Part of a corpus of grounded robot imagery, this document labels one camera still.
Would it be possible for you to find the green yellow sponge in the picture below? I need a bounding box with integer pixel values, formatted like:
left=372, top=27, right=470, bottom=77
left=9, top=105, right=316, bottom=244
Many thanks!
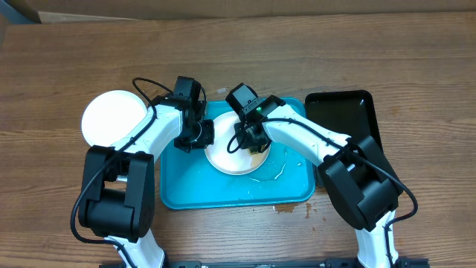
left=248, top=146, right=268, bottom=155

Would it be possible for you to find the white plate with red stain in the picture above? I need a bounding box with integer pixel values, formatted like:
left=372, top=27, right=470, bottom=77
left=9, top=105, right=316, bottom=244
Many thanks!
left=205, top=111, right=270, bottom=175

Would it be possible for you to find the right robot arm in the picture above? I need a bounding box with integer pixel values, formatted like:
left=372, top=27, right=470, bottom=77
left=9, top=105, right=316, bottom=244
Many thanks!
left=225, top=95, right=402, bottom=267

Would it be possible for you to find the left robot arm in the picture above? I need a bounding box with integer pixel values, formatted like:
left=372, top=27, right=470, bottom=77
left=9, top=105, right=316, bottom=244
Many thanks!
left=70, top=89, right=213, bottom=267

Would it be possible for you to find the blue plastic tray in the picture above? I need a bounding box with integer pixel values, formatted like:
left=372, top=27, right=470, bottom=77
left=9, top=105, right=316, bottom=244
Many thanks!
left=159, top=97, right=316, bottom=211

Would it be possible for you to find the black water tray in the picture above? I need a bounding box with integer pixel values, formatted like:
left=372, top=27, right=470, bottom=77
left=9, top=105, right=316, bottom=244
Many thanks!
left=304, top=89, right=384, bottom=188

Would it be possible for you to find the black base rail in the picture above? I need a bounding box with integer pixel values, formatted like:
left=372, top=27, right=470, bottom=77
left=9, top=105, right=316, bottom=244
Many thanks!
left=99, top=257, right=430, bottom=268

